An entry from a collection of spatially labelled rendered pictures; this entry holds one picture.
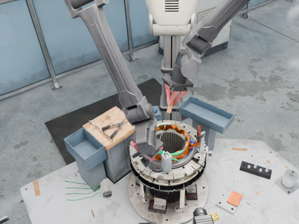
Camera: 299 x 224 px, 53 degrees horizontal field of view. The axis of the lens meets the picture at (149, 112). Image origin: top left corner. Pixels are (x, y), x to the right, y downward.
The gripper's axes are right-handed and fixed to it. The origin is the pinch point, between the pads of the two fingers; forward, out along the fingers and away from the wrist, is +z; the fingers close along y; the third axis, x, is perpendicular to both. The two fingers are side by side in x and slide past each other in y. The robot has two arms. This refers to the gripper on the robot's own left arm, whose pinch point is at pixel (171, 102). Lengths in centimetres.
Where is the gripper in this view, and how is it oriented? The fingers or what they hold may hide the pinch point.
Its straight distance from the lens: 109.9
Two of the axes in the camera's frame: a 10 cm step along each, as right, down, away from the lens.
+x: -4.6, -5.2, 7.2
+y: 8.6, -0.4, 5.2
